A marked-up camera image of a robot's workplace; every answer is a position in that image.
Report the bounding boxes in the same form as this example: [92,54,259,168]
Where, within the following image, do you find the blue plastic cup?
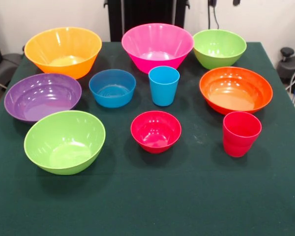
[148,65,180,107]

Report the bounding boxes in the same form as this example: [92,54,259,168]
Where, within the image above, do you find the small red plastic bowl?
[130,110,182,154]

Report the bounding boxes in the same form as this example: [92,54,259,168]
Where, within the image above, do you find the light green plastic bowl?
[23,110,106,176]
[192,29,247,70]

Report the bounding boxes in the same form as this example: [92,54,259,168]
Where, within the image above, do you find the dark green table cloth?
[0,41,295,236]

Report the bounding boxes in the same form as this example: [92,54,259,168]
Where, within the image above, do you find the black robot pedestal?
[107,0,187,42]

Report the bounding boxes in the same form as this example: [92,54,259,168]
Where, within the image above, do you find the large yellow-orange plastic bowl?
[24,27,103,80]

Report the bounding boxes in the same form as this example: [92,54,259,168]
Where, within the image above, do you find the large pink plastic bowl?
[121,23,195,74]

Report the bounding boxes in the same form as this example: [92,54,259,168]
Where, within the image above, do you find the shallow purple plastic bowl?
[4,73,83,123]

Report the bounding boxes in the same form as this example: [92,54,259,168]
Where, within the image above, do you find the small blue plastic bowl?
[88,69,137,109]

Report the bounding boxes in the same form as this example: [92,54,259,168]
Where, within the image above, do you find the white cable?
[285,62,295,91]

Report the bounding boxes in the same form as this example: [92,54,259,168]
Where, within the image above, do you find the red plastic cup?
[222,111,263,158]

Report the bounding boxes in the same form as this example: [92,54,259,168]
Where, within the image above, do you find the black floor stand base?
[277,47,295,86]

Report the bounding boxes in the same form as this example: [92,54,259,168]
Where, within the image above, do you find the shallow orange plastic bowl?
[199,66,274,116]

